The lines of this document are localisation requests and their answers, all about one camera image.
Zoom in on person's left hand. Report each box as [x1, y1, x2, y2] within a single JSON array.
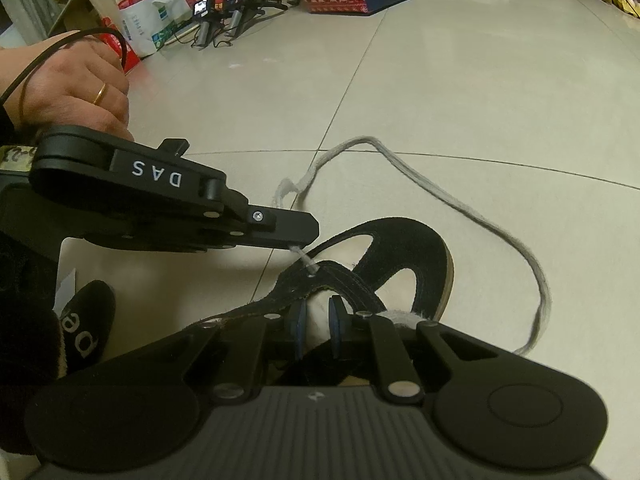
[[0, 34, 136, 143]]

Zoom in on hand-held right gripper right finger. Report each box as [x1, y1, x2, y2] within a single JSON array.
[[327, 295, 502, 405]]

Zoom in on black and beige shoe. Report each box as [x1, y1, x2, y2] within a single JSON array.
[[179, 217, 456, 392]]

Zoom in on white shopping bag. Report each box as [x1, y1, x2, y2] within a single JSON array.
[[117, 0, 177, 58]]

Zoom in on black slipper with white print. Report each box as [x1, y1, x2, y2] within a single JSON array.
[[52, 280, 117, 377]]

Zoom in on grey white shoelace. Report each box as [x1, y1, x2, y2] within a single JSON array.
[[272, 136, 552, 357]]

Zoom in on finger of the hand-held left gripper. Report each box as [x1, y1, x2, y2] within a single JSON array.
[[125, 217, 292, 256], [109, 138, 320, 252]]

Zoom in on person's dark clothing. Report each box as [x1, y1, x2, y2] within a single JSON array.
[[0, 230, 68, 458]]

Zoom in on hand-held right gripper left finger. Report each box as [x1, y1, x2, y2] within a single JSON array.
[[136, 300, 308, 404]]

